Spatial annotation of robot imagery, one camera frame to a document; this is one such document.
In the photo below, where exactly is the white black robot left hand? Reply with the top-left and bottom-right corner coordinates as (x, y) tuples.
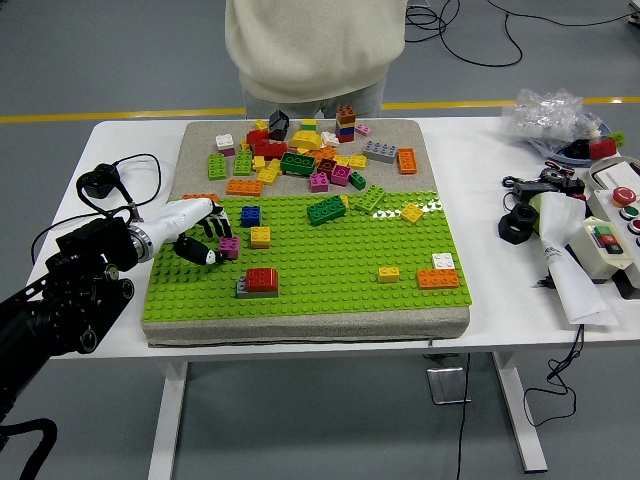
(142, 197), (234, 267)

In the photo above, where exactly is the red rounded brick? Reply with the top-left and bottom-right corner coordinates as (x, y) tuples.
(244, 267), (280, 294)

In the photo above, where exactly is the grey long brick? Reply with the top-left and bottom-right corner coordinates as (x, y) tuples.
(235, 276), (280, 300)
(362, 140), (400, 165)

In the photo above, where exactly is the yellow long brick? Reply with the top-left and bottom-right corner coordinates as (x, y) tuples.
(256, 158), (283, 187)

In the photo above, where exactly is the red long brick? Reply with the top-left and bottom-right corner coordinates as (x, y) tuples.
(588, 138), (619, 161)
(252, 141), (289, 161)

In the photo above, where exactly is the dark green long brick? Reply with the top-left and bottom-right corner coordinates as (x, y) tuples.
(279, 151), (318, 178)
(306, 195), (348, 227)

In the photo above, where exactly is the black brick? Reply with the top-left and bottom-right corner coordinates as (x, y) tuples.
(268, 109), (292, 142)

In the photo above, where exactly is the yellow curved brick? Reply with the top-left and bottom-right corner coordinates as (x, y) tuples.
(288, 129), (324, 151)

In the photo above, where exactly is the green studded baseplate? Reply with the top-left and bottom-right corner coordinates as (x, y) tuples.
(141, 190), (474, 324)

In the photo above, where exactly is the yellow floor tape line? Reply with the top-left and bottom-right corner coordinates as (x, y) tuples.
(0, 97), (640, 125)

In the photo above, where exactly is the grey-brown cushion mat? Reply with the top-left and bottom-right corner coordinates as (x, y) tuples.
(139, 118), (471, 349)

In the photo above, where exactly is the white table leg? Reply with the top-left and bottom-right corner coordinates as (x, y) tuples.
(147, 360), (190, 480)
(489, 351), (550, 474)

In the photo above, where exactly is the person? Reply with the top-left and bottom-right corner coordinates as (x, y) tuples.
(224, 0), (407, 121)

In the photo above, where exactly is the metal floor plate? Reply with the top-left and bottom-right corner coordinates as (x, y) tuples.
(425, 367), (472, 405)

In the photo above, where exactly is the large black hex nut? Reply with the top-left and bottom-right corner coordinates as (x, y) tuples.
(497, 202), (540, 245)

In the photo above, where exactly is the light green plastic part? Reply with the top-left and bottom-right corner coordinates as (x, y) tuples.
(527, 193), (546, 236)

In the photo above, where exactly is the clear plastic bag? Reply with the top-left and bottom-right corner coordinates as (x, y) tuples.
(501, 87), (604, 151)

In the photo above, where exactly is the light blue bowl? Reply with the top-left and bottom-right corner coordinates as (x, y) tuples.
(527, 122), (626, 164)

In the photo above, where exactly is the black servo motor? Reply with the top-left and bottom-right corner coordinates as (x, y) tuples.
(558, 175), (587, 199)

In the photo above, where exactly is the white paper bag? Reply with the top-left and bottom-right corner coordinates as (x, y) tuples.
(537, 192), (621, 329)

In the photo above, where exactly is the white control box with buttons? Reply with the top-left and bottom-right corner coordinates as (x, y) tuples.
(585, 185), (640, 291)

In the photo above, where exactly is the black plug with cord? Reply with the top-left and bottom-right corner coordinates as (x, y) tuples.
(30, 152), (163, 265)

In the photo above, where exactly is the black cable under table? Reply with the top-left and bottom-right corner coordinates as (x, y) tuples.
(455, 352), (472, 480)

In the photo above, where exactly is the black power adapter with cable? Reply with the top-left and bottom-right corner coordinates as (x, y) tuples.
(501, 174), (562, 214)

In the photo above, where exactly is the round black part with wires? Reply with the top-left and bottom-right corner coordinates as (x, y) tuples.
(539, 159), (584, 185)

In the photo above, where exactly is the black looped floor cable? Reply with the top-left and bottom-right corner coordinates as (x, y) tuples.
(404, 0), (525, 69)

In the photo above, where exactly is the small white switch box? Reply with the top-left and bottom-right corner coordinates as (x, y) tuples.
(567, 217), (635, 281)

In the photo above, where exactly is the black hanging cable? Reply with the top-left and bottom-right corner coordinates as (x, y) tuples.
(523, 323), (585, 428)

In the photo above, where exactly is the black long floor cable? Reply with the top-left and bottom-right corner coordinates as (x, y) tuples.
(487, 0), (636, 27)

